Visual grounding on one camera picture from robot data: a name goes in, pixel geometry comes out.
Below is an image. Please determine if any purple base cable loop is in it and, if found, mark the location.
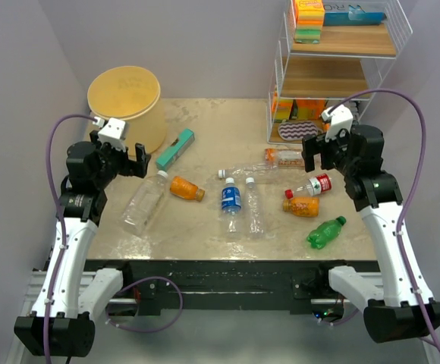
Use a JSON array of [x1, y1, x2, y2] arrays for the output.
[[105, 276, 184, 334]]

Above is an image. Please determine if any crushed clear bottle white cap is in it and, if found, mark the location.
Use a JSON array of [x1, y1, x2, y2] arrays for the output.
[[217, 162, 280, 184]]

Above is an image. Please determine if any purple wavy pattern pouch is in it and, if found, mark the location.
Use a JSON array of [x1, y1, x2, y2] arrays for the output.
[[278, 121, 320, 142]]

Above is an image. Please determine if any sponge pack bottom shelf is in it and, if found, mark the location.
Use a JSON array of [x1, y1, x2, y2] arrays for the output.
[[271, 92, 294, 121]]

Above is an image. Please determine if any large clear square bottle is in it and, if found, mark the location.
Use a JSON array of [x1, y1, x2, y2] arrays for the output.
[[121, 171, 168, 237]]

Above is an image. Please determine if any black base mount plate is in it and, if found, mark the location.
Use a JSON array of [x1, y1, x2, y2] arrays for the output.
[[85, 259, 380, 318]]

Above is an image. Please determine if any red label red cap bottle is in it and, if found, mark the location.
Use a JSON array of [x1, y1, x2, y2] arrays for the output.
[[284, 174, 332, 199]]

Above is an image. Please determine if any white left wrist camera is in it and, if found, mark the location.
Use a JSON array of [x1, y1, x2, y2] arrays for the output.
[[93, 116, 128, 152]]

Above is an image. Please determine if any orange juice bottle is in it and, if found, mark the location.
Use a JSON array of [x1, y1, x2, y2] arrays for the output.
[[282, 196, 319, 218], [169, 176, 205, 202]]

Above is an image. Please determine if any white wire shelf rack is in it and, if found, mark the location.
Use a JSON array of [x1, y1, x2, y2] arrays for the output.
[[266, 1, 413, 144]]

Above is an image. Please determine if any yellow plastic bin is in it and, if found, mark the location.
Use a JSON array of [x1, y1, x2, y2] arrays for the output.
[[87, 66, 167, 155]]

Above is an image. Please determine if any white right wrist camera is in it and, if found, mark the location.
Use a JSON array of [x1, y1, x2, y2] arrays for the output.
[[321, 104, 354, 142]]

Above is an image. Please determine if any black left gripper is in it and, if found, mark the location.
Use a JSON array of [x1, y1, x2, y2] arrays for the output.
[[90, 130, 150, 188]]

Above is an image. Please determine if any teal rectangular box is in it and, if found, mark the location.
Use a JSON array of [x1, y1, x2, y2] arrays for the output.
[[156, 128, 195, 171]]

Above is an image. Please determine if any green plastic bottle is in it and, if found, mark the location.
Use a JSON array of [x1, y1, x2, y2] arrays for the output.
[[306, 216, 347, 249]]

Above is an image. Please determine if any stacked colourful sponges top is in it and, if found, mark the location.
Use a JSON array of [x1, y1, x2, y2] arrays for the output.
[[292, 0, 325, 44]]

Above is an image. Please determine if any orange label clear bottle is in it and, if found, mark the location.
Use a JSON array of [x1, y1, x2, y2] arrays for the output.
[[264, 148, 304, 168]]

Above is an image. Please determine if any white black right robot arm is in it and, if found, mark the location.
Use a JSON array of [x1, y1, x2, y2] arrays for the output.
[[303, 125, 440, 343]]

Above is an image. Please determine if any orange box bottom shelf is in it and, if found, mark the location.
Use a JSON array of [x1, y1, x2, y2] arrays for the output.
[[296, 99, 325, 120]]

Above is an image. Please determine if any slim clear bottle white cap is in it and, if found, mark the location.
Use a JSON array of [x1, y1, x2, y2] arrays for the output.
[[245, 177, 266, 237]]

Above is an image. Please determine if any blue label clear bottle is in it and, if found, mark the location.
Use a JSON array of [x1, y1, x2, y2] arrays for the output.
[[221, 177, 242, 234]]

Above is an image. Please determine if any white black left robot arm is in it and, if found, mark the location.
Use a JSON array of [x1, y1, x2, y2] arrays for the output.
[[14, 139, 151, 357]]

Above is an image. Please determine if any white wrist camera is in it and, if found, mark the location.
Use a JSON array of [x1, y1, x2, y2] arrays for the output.
[[93, 116, 128, 152], [321, 104, 354, 142]]

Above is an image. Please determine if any blue box on shelf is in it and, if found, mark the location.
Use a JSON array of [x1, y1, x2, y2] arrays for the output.
[[323, 3, 387, 27]]

